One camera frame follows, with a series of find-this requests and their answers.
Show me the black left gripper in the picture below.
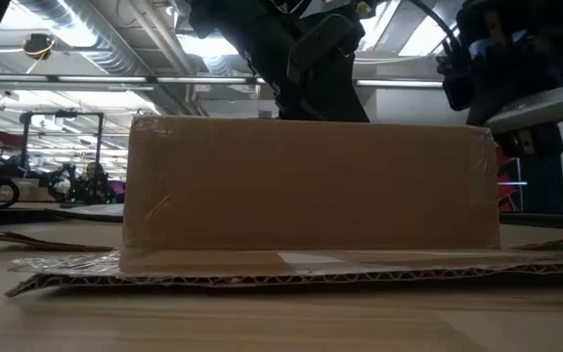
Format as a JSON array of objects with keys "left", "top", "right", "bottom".
[{"left": 188, "top": 0, "right": 375, "bottom": 123}]

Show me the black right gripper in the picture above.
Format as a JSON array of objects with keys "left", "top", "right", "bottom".
[{"left": 456, "top": 0, "right": 563, "bottom": 158}]

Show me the metal rack with red bins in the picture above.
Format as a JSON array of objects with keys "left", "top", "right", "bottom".
[{"left": 496, "top": 146, "right": 529, "bottom": 214}]

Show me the long LED light bar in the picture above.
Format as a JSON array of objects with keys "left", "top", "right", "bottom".
[{"left": 0, "top": 72, "right": 445, "bottom": 89}]

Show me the person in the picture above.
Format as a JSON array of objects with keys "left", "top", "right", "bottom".
[{"left": 83, "top": 160, "right": 111, "bottom": 204}]

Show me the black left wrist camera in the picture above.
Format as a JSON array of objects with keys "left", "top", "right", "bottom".
[{"left": 285, "top": 13, "right": 366, "bottom": 84}]

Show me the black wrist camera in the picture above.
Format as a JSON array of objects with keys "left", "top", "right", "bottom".
[
  {"left": 285, "top": 13, "right": 366, "bottom": 84},
  {"left": 437, "top": 53, "right": 476, "bottom": 112}
]

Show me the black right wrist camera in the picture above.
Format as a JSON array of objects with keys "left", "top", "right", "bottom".
[{"left": 437, "top": 53, "right": 476, "bottom": 112}]

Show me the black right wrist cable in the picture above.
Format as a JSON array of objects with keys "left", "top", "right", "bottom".
[{"left": 408, "top": 0, "right": 463, "bottom": 55}]

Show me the silver ventilation duct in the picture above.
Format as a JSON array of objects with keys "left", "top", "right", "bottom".
[{"left": 15, "top": 0, "right": 141, "bottom": 77}]

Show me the distant black station frame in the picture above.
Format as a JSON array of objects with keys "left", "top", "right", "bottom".
[{"left": 20, "top": 110, "right": 106, "bottom": 197}]

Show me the black yellow cord reel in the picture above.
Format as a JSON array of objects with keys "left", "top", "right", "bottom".
[{"left": 22, "top": 32, "right": 57, "bottom": 63}]

